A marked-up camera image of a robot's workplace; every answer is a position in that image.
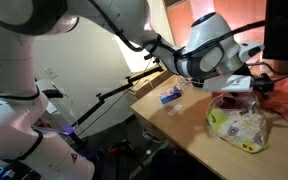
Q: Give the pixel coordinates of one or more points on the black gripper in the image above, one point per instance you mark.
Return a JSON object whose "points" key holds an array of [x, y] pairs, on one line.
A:
{"points": [[262, 84]]}

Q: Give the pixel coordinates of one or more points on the floral cosmetic pouch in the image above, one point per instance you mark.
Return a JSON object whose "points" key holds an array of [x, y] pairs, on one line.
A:
{"points": [[239, 121]]}

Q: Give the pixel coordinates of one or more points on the black monitor screen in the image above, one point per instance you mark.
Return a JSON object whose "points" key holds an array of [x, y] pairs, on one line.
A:
{"points": [[276, 33]]}

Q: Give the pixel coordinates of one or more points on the single adhesive bandage strip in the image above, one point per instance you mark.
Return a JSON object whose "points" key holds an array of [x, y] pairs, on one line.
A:
{"points": [[175, 110]]}

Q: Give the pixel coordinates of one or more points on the blue band-aid box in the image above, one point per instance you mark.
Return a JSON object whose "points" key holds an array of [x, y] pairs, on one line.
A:
{"points": [[170, 95]]}

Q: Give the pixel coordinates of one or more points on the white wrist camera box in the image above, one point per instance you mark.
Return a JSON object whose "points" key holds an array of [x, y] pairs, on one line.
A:
{"points": [[228, 83]]}

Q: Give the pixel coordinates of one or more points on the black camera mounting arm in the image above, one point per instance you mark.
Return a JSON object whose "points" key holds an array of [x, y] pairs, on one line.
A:
{"points": [[130, 80]]}

